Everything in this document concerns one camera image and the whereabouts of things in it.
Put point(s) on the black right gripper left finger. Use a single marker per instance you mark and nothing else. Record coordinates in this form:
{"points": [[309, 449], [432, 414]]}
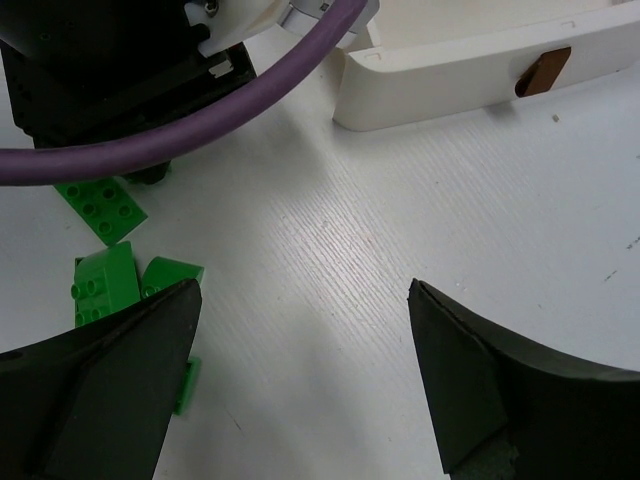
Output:
{"points": [[96, 401]]}

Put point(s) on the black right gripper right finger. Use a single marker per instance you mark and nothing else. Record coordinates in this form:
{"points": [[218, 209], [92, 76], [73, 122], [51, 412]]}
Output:
{"points": [[503, 406]]}

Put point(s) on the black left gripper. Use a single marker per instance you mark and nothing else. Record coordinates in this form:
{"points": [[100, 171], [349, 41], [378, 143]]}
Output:
{"points": [[85, 72]]}

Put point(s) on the green 2x2 lego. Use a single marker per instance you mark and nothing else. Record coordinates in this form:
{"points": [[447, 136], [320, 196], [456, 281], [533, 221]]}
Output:
{"points": [[104, 283], [162, 273]]}

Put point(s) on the green 2x2 lego brick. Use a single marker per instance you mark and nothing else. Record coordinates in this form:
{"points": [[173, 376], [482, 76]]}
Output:
{"points": [[105, 207]]}

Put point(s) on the white bottom drawer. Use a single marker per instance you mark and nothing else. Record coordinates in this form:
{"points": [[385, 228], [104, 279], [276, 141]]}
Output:
{"points": [[419, 60]]}

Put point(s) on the brown bottom drawer tab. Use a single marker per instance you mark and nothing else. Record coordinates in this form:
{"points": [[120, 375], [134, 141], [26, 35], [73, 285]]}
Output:
{"points": [[541, 75]]}

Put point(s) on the green 2x3 lego plate brick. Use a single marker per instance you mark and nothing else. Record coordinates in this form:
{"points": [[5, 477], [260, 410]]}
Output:
{"points": [[188, 384]]}

